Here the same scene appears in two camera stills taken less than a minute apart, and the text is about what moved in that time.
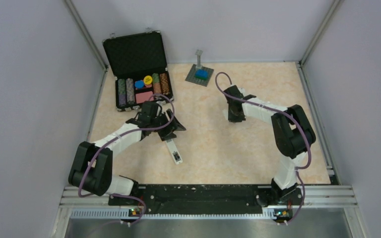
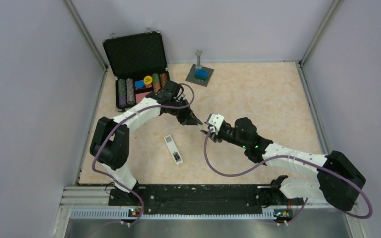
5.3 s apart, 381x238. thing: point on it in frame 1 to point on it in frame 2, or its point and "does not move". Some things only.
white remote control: [174, 151] does not move
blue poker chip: [139, 84] does not move
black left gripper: [173, 125] to [189, 117]
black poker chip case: [138, 61] does not move
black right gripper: [232, 119] to [215, 138]
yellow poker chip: [148, 80] does not move
